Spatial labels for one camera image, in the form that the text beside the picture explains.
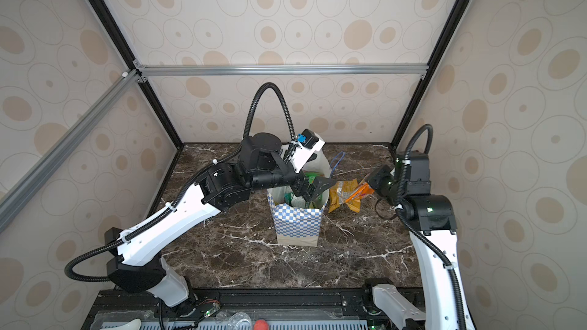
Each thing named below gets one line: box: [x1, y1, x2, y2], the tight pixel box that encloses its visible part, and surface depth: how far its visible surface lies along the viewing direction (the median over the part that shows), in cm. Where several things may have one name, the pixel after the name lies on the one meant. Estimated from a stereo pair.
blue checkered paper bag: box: [266, 147, 332, 247], surface depth 74 cm
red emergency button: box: [253, 319, 270, 330], surface depth 69 cm
